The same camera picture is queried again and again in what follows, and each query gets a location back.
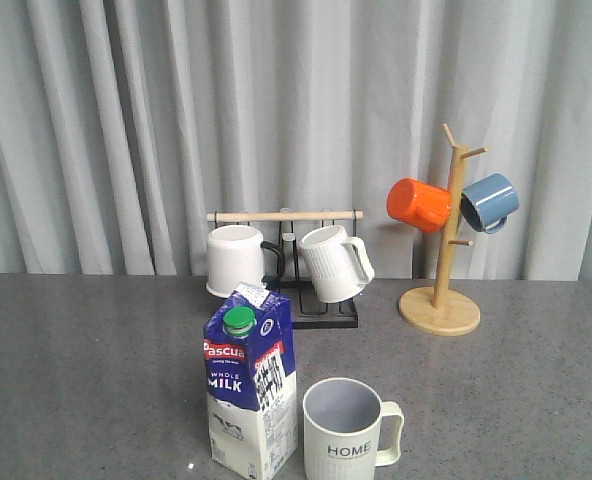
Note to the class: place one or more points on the Pascual whole milk carton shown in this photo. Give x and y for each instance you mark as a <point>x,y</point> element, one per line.
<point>251,382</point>

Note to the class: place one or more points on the white HOME mug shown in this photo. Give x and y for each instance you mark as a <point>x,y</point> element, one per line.
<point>349,431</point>

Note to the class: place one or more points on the white ribbed mug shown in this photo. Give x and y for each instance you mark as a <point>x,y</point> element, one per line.
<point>338,263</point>

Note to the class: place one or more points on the orange enamel mug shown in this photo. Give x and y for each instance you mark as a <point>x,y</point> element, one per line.
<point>421,205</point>

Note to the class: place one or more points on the wooden mug tree stand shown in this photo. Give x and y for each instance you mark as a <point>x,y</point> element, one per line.
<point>438,309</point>

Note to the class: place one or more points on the blue enamel mug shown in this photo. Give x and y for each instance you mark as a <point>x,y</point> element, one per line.
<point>487,203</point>

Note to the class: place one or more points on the grey curtain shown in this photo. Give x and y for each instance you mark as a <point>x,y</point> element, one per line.
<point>124,123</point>

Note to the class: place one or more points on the white mug black handle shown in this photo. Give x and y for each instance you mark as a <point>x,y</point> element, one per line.
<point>235,254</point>

